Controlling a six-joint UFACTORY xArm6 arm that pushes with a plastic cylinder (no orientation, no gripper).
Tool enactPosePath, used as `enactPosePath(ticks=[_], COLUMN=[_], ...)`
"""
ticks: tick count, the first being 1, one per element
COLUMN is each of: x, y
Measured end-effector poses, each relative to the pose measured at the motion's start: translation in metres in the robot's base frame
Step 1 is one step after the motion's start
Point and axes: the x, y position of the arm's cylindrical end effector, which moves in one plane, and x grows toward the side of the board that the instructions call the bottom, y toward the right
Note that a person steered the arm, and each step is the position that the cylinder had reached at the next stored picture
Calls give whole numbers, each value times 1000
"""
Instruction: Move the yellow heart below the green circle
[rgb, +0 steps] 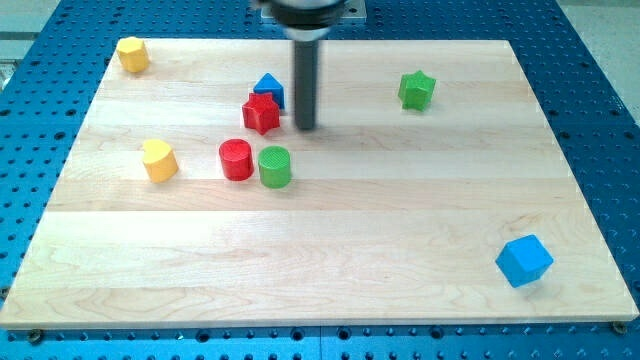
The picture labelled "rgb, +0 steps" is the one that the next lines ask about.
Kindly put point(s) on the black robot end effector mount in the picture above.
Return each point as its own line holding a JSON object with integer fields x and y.
{"x": 304, "y": 20}

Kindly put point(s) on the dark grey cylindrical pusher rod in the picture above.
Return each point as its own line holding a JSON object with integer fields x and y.
{"x": 305, "y": 67}

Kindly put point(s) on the yellow heart block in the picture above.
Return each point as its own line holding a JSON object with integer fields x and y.
{"x": 159, "y": 160}

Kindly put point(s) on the blue triangle block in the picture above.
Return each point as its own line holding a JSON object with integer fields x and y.
{"x": 269, "y": 84}

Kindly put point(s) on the grey metal mounting plate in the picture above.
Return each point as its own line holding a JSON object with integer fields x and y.
{"x": 354, "y": 13}

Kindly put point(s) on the red star block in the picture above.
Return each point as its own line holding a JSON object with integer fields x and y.
{"x": 261, "y": 112}

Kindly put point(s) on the green cylinder block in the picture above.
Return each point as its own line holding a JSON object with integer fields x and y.
{"x": 274, "y": 167}

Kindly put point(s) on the green star block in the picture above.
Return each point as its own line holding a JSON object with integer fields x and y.
{"x": 416, "y": 90}

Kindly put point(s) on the red cylinder block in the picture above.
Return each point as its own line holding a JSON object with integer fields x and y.
{"x": 236, "y": 159}

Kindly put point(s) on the yellow hexagon block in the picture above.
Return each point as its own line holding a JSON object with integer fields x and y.
{"x": 132, "y": 54}

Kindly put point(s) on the light wooden board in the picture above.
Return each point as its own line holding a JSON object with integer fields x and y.
{"x": 392, "y": 216}

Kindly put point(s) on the blue cube block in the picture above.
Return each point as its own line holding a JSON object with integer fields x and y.
{"x": 524, "y": 260}

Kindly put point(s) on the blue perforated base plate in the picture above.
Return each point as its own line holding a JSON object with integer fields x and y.
{"x": 581, "y": 59}

